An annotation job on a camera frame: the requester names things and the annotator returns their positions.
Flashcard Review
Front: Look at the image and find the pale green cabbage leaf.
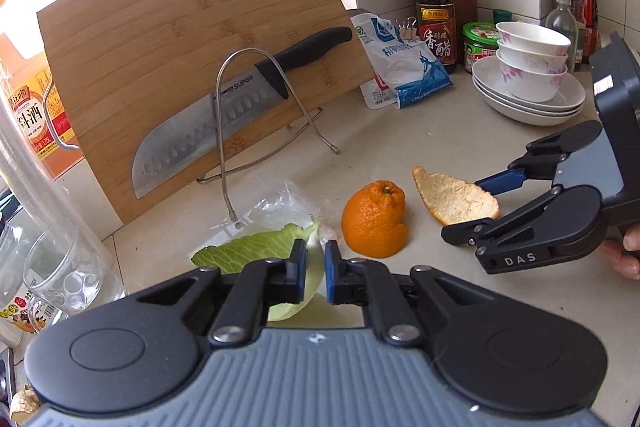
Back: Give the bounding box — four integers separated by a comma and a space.
191, 216, 321, 323

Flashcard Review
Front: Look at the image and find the cooking wine bottle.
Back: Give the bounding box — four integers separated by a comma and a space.
0, 0, 83, 180

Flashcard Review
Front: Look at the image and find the person's right hand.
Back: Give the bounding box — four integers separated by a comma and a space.
600, 237, 640, 281

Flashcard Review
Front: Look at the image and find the ginger piece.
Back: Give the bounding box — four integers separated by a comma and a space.
10, 386, 42, 426

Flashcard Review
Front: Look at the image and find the glass mug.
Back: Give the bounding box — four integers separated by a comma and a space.
22, 219, 108, 333

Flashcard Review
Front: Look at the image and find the white plate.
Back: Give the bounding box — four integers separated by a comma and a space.
472, 57, 586, 110
477, 93, 585, 126
474, 82, 586, 118

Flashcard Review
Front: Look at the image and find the green-lidded jar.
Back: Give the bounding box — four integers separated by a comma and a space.
461, 21, 501, 75

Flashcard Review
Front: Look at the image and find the dark vinegar bottle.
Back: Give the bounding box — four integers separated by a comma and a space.
415, 0, 457, 75

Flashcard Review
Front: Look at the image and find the bottle with red label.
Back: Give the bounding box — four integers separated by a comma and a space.
574, 0, 601, 60

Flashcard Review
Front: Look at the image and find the dome-shaped orange peel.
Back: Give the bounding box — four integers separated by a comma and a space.
341, 180, 408, 259

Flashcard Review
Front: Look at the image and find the white and blue salt bag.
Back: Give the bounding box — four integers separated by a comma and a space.
350, 13, 453, 110

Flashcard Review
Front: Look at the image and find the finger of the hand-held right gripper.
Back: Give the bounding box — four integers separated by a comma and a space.
474, 138, 566, 196
441, 192, 561, 275

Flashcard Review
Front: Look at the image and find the wire cutting board rack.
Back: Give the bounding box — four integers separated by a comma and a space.
196, 48, 341, 225

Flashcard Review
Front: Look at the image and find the clear plastic bag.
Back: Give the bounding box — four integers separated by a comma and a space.
197, 179, 341, 258

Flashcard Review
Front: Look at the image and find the colourful packet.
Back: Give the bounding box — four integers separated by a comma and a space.
0, 292, 42, 348

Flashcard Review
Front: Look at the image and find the steel kitchen knife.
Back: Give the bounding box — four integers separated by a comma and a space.
131, 27, 353, 200

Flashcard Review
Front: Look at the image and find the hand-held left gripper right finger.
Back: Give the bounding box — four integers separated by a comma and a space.
324, 241, 483, 347

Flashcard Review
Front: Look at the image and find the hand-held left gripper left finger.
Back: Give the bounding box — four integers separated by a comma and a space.
140, 238, 308, 348

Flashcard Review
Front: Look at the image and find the clear bottle with red cap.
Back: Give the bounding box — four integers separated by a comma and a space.
544, 0, 580, 72

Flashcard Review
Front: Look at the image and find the bamboo cutting board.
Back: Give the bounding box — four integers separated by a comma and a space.
36, 0, 373, 226

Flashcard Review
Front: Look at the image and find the tall clear container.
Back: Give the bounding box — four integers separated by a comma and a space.
0, 72, 126, 308

